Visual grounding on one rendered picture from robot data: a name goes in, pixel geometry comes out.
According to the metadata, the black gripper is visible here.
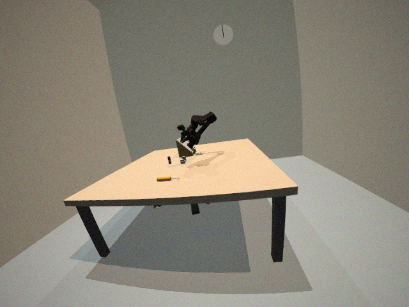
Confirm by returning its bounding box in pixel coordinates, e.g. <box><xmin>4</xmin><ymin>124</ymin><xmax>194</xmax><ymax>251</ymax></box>
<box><xmin>176</xmin><ymin>124</ymin><xmax>197</xmax><ymax>144</ymax></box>

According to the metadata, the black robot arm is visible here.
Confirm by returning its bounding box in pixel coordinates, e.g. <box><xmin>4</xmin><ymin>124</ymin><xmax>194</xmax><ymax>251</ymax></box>
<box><xmin>187</xmin><ymin>112</ymin><xmax>217</xmax><ymax>149</ymax></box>

